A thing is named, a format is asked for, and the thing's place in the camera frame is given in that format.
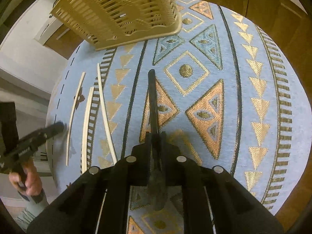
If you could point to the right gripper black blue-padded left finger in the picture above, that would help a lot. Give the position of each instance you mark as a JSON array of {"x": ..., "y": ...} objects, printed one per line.
[{"x": 98, "y": 201}]

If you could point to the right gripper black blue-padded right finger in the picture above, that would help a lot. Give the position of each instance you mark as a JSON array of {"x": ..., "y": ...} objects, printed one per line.
[{"x": 213, "y": 201}]

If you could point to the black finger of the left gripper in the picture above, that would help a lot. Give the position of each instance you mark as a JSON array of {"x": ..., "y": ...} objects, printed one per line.
[{"x": 26, "y": 147}]

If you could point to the wooden chopstick two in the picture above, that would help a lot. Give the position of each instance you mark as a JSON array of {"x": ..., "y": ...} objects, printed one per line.
[{"x": 85, "y": 130}]

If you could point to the black utensil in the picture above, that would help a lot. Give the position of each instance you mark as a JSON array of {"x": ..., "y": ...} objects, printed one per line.
[{"x": 157, "y": 178}]

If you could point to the wooden chopstick one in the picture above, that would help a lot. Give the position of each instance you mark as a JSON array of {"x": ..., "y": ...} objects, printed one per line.
[{"x": 104, "y": 116}]

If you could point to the person's left hand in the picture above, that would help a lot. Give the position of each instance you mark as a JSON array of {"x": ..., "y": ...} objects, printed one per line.
[{"x": 33, "y": 183}]

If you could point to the blue patterned round tablecloth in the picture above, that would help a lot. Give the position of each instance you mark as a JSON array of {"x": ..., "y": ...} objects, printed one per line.
[{"x": 205, "y": 131}]

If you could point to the beige plastic utensil basket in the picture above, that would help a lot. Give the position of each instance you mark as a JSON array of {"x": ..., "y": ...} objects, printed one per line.
[{"x": 111, "y": 23}]

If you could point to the wooden base cabinets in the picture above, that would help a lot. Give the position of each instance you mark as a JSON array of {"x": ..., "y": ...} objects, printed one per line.
[{"x": 280, "y": 4}]

